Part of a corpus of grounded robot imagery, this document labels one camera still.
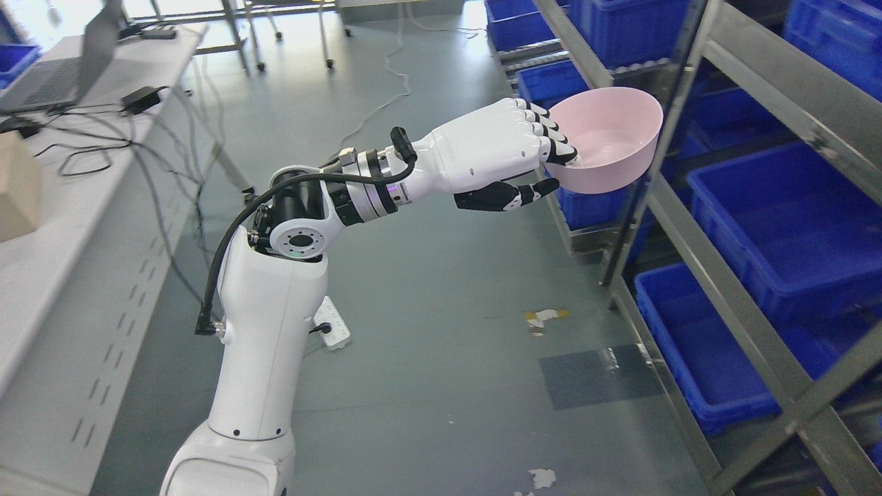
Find blue bin rack lower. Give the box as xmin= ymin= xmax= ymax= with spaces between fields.
xmin=635 ymin=263 xmax=864 ymax=435

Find cardboard box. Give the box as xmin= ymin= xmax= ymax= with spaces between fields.
xmin=1 ymin=131 xmax=42 ymax=242

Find grey laptop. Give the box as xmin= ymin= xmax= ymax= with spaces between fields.
xmin=1 ymin=1 xmax=123 ymax=115

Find steel storage rack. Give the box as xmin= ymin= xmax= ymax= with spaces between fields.
xmin=537 ymin=1 xmax=881 ymax=495

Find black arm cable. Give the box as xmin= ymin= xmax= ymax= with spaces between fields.
xmin=195 ymin=126 xmax=418 ymax=336

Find pink ikea bowl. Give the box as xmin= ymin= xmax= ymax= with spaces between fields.
xmin=545 ymin=87 xmax=664 ymax=194

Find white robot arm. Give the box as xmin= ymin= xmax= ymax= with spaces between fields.
xmin=160 ymin=141 xmax=417 ymax=495

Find blue bin rack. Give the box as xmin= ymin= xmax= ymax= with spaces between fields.
xmin=687 ymin=143 xmax=881 ymax=326
xmin=635 ymin=263 xmax=864 ymax=435

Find blue bin rack middle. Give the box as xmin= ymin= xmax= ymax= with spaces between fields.
xmin=687 ymin=143 xmax=881 ymax=326

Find black power adapter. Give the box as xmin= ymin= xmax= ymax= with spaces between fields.
xmin=121 ymin=85 xmax=170 ymax=115

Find white power strip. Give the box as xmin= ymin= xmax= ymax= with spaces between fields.
xmin=313 ymin=296 xmax=352 ymax=351

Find white long table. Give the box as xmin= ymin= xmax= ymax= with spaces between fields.
xmin=2 ymin=23 xmax=224 ymax=495

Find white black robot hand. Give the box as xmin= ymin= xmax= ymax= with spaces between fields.
xmin=401 ymin=98 xmax=579 ymax=211

